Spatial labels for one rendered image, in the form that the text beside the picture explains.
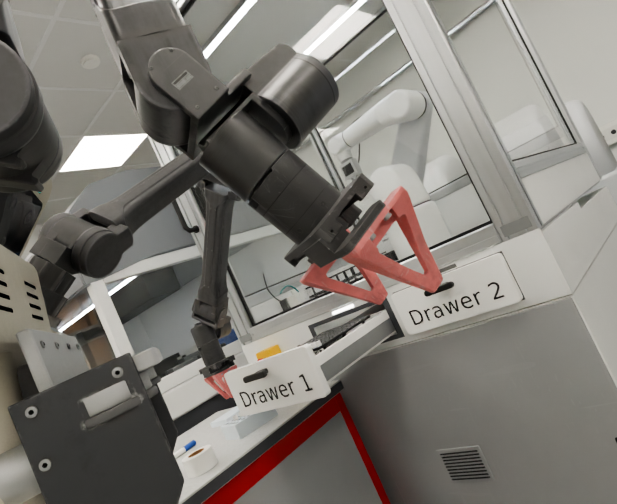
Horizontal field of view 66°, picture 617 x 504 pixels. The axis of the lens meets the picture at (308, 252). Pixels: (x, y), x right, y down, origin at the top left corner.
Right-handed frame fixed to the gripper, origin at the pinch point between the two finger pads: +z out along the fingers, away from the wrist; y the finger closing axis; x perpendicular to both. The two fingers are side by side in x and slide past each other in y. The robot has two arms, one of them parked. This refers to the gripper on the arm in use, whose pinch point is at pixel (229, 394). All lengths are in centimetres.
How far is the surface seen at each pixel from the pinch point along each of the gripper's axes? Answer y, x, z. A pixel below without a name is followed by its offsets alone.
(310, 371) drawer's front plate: -38.0, -0.4, -0.5
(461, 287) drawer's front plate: -54, -36, -2
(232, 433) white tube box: -1.4, 4.1, 8.7
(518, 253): -67, -40, -4
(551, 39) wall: 1, -350, -116
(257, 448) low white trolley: -15.5, 6.1, 11.8
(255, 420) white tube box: -4.4, -1.6, 8.4
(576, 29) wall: -15, -353, -112
